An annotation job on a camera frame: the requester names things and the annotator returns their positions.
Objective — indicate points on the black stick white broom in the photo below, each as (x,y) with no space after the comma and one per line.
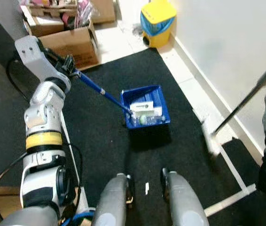
(241,106)

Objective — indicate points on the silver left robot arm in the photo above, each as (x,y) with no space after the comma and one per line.
(43,113)

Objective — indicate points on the small black floor mat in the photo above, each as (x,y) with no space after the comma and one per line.
(243,157)

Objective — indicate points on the large black floor mat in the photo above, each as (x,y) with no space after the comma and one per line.
(170,150)

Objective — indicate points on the large open cardboard box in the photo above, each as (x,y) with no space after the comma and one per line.
(72,47)

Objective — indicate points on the cardboard box with clutter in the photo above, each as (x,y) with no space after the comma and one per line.
(43,26)

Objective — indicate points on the wooden crate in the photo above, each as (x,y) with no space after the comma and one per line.
(53,8)

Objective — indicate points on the plain small cardboard box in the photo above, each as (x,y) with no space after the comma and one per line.
(104,10)

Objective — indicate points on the grey debris pile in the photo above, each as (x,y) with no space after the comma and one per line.
(136,31)

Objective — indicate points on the small white carton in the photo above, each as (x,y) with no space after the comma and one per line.
(141,108)

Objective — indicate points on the clear plastic bottle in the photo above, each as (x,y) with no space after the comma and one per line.
(147,121)

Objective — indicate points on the blue bin liner bag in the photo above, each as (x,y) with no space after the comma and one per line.
(157,26)

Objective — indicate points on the yellow trash bin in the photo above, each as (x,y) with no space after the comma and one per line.
(159,10)

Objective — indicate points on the flat brown cardboard sheet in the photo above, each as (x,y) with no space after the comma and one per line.
(1,202)

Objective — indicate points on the small white paper scrap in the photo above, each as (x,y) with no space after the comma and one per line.
(146,188)

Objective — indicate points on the grey robot right leg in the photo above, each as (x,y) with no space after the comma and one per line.
(182,202)

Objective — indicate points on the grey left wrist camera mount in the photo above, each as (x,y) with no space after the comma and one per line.
(29,56)

